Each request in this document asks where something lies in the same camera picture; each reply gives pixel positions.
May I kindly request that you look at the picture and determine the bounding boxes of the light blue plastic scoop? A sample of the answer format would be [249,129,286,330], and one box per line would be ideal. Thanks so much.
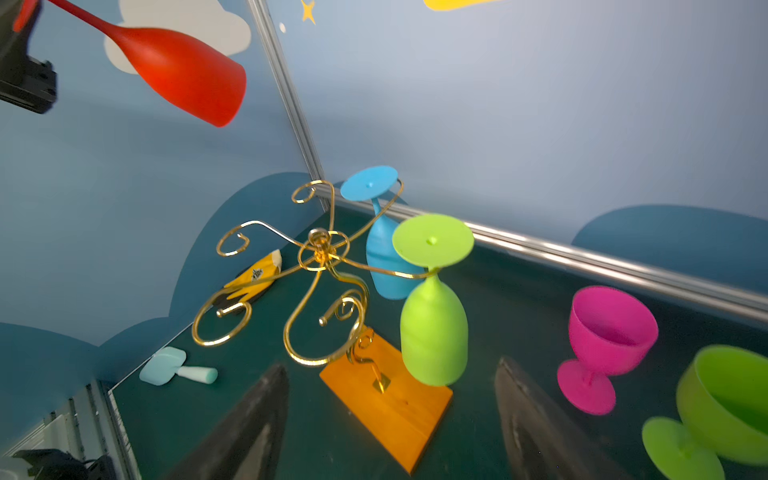
[139,347,219,386]

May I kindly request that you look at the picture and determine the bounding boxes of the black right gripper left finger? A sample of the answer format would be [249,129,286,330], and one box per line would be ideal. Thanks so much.
[166,363,290,480]

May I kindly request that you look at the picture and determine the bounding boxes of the red wine glass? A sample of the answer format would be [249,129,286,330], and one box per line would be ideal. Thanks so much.
[11,0,248,128]

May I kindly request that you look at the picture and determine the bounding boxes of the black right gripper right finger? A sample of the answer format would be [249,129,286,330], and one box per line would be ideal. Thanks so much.
[494,356,632,480]

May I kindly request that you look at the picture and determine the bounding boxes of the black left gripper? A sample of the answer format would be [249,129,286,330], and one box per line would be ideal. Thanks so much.
[1,0,57,114]

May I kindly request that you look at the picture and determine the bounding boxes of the horizontal aluminium back rail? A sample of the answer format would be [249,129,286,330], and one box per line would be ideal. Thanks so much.
[311,182,768,328]

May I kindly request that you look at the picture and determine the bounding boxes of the left aluminium frame post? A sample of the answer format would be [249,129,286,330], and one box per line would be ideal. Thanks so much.
[248,0,325,180]

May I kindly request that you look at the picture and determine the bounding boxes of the magenta wine glass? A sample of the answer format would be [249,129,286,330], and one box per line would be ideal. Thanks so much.
[557,286,659,416]

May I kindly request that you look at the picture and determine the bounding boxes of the front aluminium rail bed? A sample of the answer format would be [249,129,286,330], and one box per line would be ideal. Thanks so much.
[1,380,142,479]

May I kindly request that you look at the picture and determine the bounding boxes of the yellow glove with logo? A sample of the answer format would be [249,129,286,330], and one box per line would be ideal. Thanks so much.
[213,250,282,318]

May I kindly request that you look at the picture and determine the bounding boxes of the back blue wine glass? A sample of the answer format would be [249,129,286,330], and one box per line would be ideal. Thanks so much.
[340,166,424,300]

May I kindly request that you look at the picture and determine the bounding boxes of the wooden rack base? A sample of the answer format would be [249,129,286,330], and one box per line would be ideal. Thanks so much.
[320,328,453,474]

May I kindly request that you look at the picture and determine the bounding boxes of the green wine glass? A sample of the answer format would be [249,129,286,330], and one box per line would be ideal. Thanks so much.
[392,214,474,387]
[642,345,767,479]

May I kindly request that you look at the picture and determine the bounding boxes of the gold wire wine glass rack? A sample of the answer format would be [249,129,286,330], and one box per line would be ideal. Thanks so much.
[216,179,436,392]

